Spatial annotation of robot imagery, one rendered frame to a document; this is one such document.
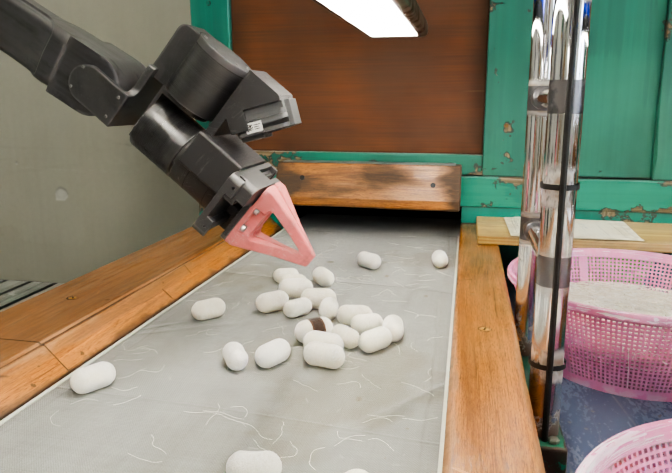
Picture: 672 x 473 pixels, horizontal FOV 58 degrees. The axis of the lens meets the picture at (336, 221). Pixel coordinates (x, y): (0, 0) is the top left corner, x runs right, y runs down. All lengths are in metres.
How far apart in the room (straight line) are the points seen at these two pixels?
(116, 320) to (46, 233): 1.62
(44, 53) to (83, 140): 1.48
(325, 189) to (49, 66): 0.49
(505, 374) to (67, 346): 0.36
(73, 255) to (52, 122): 0.44
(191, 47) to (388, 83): 0.50
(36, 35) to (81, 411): 0.34
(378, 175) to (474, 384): 0.57
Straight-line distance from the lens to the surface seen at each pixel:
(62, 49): 0.62
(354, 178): 0.97
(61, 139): 2.14
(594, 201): 1.02
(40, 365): 0.54
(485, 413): 0.41
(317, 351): 0.51
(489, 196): 1.00
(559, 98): 0.43
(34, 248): 2.27
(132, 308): 0.64
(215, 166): 0.55
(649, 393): 0.67
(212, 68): 0.56
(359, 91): 1.02
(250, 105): 0.55
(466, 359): 0.48
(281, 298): 0.64
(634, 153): 1.03
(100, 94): 0.59
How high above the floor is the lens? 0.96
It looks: 11 degrees down
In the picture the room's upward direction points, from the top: straight up
